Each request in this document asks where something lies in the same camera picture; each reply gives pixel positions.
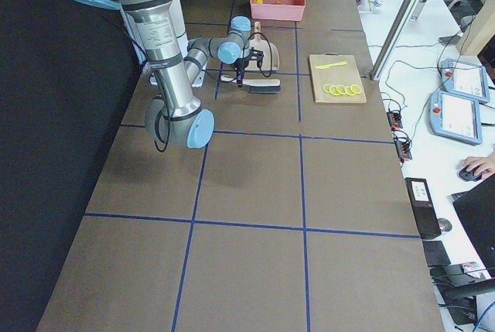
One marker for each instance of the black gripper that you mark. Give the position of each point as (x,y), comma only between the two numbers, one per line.
(240,65)

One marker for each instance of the beige plastic dustpan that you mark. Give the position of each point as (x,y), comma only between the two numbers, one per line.
(271,56)

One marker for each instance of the beige hand brush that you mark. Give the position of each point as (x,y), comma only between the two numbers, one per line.
(254,86)

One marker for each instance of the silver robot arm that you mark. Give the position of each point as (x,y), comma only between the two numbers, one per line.
(176,115)

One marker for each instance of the pink plastic bin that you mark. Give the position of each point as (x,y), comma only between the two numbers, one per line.
(278,10)

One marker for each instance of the operator hand on mouse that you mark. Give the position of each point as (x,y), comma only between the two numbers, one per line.
(483,166)

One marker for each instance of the yellow plastic knife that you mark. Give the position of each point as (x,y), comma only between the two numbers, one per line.
(330,65)

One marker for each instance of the lemon slice two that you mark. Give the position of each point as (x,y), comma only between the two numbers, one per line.
(335,93)

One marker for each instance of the lemon slice three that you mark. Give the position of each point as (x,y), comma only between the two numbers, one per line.
(341,89)

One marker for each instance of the wooden cutting board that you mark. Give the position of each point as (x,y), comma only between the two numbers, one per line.
(344,75)

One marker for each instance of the lemon slice four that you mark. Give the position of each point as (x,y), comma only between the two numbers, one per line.
(349,91)

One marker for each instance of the lemon slice five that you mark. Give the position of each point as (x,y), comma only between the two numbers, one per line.
(355,89)

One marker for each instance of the orange connector block one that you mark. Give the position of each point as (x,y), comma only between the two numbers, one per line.
(394,120)

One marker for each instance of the orange connector block two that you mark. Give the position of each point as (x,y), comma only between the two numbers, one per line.
(403,148)

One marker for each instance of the near teach pendant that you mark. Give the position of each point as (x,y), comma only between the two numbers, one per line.
(454,116)

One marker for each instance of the teach pendant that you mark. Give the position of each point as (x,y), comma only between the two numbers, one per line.
(467,79)
(454,116)

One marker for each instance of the far teach pendant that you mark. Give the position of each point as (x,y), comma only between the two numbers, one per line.
(467,79)

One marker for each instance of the black power box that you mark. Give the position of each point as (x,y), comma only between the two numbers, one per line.
(422,208)

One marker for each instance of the black computer mouse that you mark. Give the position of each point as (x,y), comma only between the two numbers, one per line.
(469,175)

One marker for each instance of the black monitor corner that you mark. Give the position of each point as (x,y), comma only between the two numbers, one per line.
(475,210)

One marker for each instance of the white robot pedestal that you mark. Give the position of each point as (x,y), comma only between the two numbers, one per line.
(179,26)

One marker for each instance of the aluminium frame post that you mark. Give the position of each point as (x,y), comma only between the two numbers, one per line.
(404,14)

